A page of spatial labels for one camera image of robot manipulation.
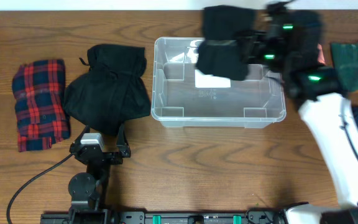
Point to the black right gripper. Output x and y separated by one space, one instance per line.
258 40

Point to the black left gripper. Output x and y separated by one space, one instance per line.
123 152

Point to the pink printed t-shirt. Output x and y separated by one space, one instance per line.
321 58

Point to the black shirt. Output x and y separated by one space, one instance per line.
219 54

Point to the dark green shirt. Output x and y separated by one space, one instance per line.
345 60

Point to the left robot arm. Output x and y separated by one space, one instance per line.
88 189

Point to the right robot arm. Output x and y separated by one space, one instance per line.
290 47

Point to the red navy plaid shirt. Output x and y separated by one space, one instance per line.
38 89

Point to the clear plastic storage bin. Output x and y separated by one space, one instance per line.
183 96

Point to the black drawstring garment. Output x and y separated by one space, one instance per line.
112 91

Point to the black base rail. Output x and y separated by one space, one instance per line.
160 217

